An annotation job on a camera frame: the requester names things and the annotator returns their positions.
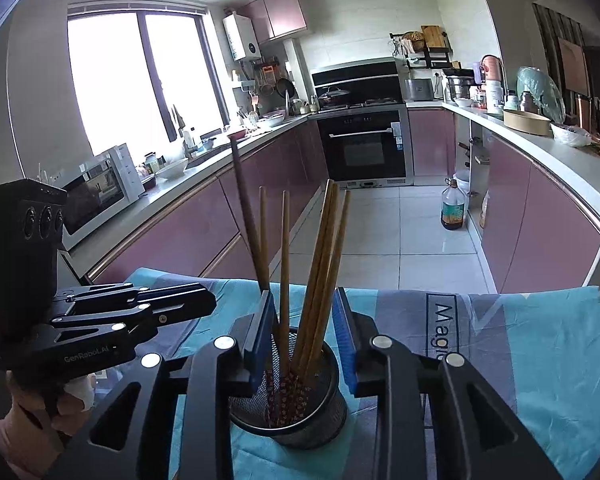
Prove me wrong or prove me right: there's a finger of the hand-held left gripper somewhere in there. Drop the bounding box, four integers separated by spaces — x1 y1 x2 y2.
50 301 217 344
54 282 217 312

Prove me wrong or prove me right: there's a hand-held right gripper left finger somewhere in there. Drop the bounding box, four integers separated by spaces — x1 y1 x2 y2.
45 287 278 480

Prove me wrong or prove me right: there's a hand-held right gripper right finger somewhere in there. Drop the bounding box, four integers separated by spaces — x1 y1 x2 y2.
331 286 563 480

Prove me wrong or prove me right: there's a bunch of wooden chopsticks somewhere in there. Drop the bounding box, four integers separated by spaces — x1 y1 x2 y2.
257 178 352 428

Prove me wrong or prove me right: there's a black mesh utensil holder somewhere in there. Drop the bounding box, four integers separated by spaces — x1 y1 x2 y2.
228 326 348 451

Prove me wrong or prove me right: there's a single dark brown chopstick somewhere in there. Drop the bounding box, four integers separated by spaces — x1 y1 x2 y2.
230 138 271 293

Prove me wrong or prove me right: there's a person's left hand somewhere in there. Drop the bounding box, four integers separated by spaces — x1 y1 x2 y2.
5 367 98 478

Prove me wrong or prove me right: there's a long pink base cabinet run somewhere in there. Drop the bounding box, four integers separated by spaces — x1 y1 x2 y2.
85 119 331 286

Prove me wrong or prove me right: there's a white microwave oven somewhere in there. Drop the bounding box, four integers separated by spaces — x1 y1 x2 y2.
60 142 146 251

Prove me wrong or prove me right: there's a white bowl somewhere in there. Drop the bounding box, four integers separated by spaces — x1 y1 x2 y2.
155 157 190 181

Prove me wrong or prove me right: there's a blue grey printed tablecloth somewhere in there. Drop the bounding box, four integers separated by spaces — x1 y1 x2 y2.
125 267 600 480

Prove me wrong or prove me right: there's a plastic oil bottle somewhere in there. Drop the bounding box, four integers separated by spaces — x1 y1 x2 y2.
440 178 467 232

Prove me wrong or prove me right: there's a black built-in oven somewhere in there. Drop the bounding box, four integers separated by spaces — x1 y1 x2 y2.
316 107 415 188

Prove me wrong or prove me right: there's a kitchen window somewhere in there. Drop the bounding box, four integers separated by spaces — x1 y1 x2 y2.
67 4 231 158

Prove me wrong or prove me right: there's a narrow pink base cabinet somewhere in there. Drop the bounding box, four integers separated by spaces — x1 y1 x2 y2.
408 108 457 178

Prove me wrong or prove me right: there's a pink peninsula base cabinet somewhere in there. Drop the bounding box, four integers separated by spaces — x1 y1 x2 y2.
480 135 600 296

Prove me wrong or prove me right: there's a wok with glass lid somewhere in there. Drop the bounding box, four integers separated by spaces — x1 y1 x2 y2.
317 86 352 107

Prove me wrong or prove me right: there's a white water heater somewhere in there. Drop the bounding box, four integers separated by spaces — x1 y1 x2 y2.
223 11 261 62

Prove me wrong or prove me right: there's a black range hood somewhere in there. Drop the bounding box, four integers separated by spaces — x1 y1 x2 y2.
310 60 406 108

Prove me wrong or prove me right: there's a round beige basin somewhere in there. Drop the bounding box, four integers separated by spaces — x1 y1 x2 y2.
502 108 552 137

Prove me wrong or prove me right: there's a white plastic bag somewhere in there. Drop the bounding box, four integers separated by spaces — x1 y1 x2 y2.
550 122 593 148

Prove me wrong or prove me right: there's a pink kettle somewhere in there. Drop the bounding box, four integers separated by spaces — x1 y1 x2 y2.
481 55 505 83

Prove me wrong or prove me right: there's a wooden cutting board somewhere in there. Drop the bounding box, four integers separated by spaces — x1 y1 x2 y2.
421 25 446 51

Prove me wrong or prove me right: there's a pink upper wall cabinet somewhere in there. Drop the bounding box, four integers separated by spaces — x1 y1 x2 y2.
237 0 308 45

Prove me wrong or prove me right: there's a black wall rack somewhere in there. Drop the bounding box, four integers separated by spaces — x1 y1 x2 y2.
389 26 453 70

